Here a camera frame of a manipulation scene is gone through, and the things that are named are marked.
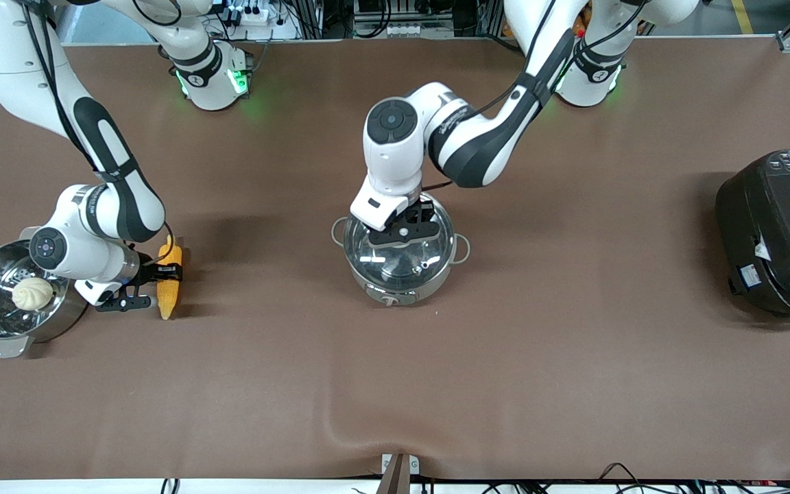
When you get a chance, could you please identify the black rice cooker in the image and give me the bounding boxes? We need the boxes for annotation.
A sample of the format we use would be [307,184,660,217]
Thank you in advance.
[715,148,790,325]

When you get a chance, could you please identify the steel pot with glass lid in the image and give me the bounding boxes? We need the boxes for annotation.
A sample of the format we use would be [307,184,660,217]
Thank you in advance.
[331,199,471,307]

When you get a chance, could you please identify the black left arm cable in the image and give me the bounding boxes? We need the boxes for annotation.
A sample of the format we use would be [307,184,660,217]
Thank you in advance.
[421,0,562,193]

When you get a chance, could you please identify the yellow corn cob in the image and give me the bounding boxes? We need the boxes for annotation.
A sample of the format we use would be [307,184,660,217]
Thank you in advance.
[155,235,184,321]

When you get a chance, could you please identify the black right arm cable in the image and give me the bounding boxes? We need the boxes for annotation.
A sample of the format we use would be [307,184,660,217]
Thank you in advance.
[20,0,178,266]

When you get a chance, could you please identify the grey socket strip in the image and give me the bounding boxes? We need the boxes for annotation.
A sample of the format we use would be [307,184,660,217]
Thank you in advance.
[385,23,455,38]

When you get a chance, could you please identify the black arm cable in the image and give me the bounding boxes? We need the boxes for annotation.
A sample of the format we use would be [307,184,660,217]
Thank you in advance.
[20,0,178,266]
[421,0,562,193]

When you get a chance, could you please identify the glass pot lid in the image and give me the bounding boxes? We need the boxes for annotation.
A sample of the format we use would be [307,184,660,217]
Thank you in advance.
[344,198,456,285]

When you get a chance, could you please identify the white steamed bun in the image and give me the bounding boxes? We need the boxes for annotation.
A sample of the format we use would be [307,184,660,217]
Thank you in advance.
[11,277,55,311]

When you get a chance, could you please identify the black looped floor cable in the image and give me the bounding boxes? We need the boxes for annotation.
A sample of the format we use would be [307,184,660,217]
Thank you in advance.
[598,462,646,494]

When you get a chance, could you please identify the white power strip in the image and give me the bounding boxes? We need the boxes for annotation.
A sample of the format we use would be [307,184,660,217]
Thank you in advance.
[224,0,302,40]

